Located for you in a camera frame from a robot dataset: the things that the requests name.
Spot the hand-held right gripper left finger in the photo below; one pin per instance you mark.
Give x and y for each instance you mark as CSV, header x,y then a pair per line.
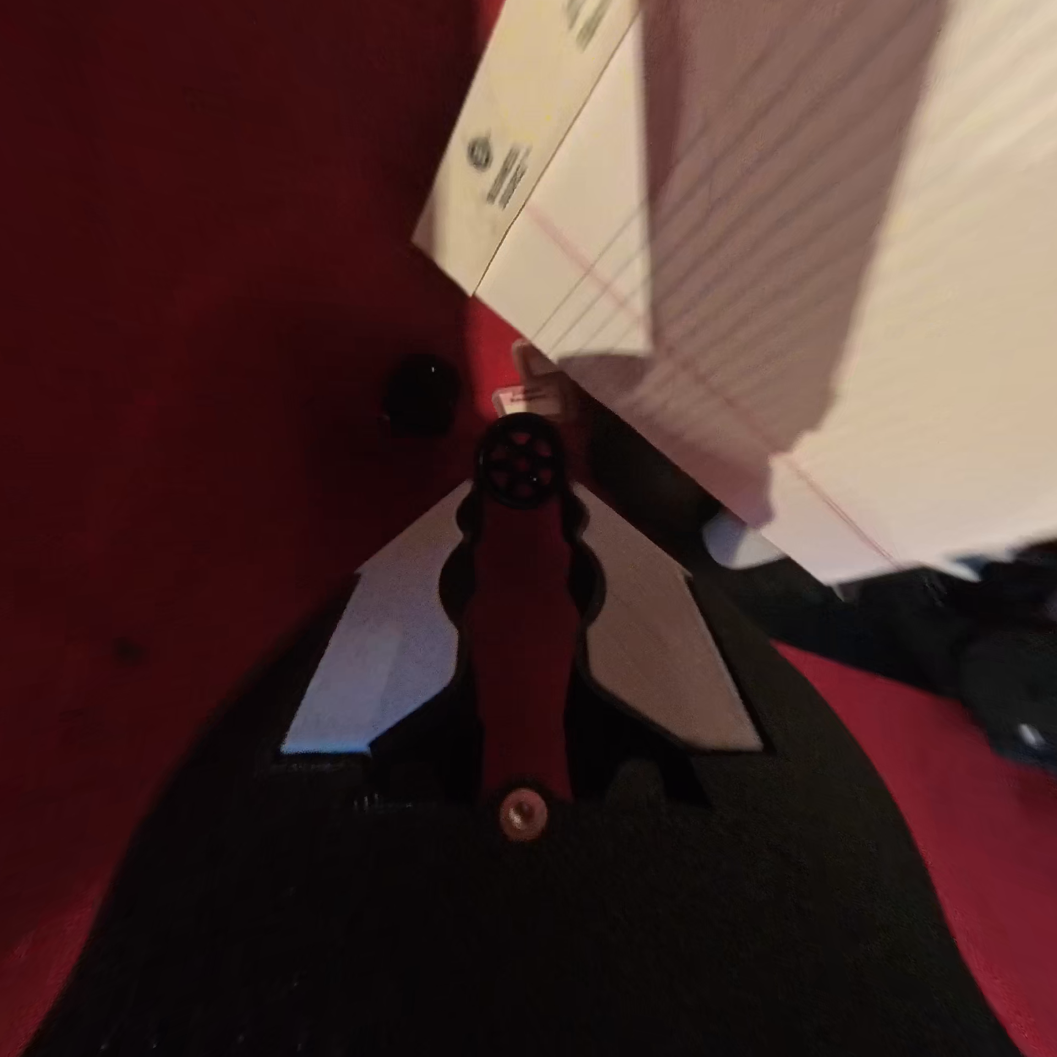
x,y
380,652

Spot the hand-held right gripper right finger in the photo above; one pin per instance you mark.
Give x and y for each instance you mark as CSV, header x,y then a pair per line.
x,y
661,661

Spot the dark cloth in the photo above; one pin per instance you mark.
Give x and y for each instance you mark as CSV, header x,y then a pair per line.
x,y
950,644

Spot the small white card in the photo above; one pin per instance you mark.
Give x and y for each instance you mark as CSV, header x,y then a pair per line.
x,y
528,388

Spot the white lined notepad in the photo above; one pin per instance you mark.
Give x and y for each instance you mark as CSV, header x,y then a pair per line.
x,y
826,248

